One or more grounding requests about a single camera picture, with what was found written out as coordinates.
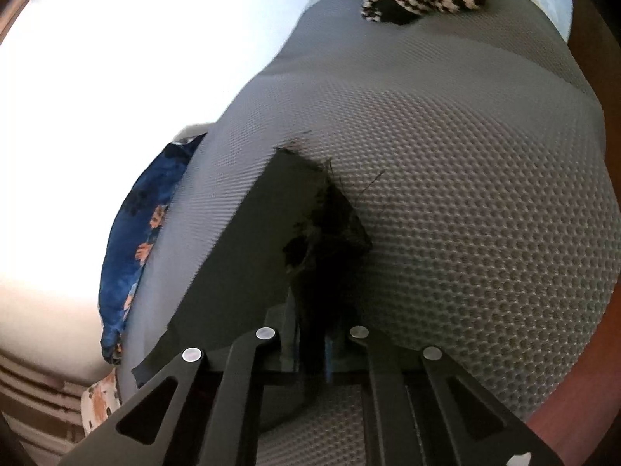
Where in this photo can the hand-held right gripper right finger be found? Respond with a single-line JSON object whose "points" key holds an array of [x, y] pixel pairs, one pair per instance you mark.
{"points": [[383, 378]]}

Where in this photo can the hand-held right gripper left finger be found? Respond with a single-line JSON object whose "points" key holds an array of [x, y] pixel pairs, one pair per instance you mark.
{"points": [[242, 378]]}

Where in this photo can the black pants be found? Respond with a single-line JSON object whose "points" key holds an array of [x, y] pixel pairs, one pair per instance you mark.
{"points": [[271, 252]]}

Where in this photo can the floral white pillow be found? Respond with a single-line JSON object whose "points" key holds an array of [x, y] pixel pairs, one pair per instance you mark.
{"points": [[99, 400]]}

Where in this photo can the blue floral blanket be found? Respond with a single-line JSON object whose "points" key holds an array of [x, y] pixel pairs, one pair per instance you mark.
{"points": [[136, 242]]}

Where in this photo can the grey mesh mattress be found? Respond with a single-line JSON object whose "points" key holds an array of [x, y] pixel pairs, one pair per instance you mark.
{"points": [[461, 194]]}

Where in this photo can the wooden bed frame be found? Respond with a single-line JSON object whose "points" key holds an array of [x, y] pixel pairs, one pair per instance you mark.
{"points": [[596, 349]]}

